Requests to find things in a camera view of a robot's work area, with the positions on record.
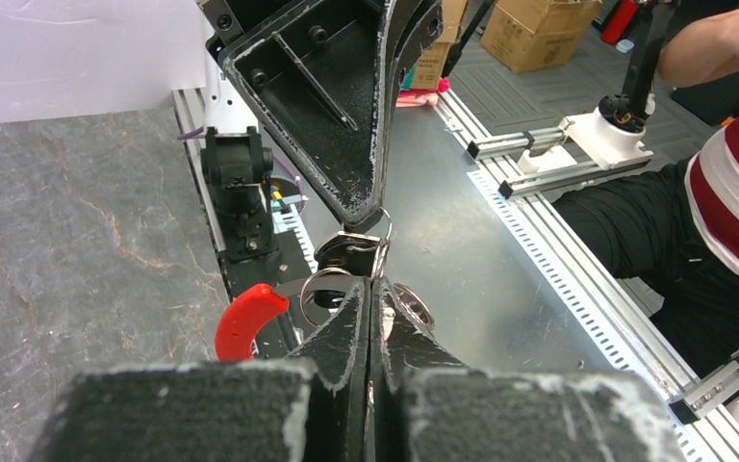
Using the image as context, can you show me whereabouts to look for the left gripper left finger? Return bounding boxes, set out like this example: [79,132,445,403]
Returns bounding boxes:
[30,274,370,461]

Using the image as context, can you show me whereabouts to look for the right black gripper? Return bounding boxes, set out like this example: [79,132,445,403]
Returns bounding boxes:
[197,0,443,227]

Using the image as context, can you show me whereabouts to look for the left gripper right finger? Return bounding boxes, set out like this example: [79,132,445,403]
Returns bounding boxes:
[370,278,683,461]

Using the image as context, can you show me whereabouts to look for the keyring loop with red tag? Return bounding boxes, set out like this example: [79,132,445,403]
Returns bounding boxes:
[215,238,389,365]

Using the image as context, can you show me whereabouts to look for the key with black head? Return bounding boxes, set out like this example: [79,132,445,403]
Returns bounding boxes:
[314,231,385,279]

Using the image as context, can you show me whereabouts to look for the leader arm white base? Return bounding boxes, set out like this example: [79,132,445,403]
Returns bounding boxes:
[516,0,683,174]

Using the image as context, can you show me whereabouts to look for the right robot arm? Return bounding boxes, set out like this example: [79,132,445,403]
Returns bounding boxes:
[199,1,443,261]

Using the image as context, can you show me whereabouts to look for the cardboard box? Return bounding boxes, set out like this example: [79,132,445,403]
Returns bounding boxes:
[401,0,468,90]
[480,0,602,74]

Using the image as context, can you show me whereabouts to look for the red cloth item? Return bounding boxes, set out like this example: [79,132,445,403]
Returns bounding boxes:
[395,78,451,108]

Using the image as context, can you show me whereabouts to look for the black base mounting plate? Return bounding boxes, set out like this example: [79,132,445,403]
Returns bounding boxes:
[219,227,315,359]

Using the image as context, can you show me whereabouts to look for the red fire extinguisher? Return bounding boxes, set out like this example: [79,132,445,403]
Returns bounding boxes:
[600,0,639,45]

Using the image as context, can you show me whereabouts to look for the person in striped shirt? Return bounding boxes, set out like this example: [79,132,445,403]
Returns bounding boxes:
[550,0,739,378]

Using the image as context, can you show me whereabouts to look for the toothed cable duct strip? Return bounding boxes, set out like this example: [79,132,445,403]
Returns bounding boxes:
[270,186,318,272]

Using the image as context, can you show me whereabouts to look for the outer aluminium frame rails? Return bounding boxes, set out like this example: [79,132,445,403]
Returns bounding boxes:
[433,89,739,462]

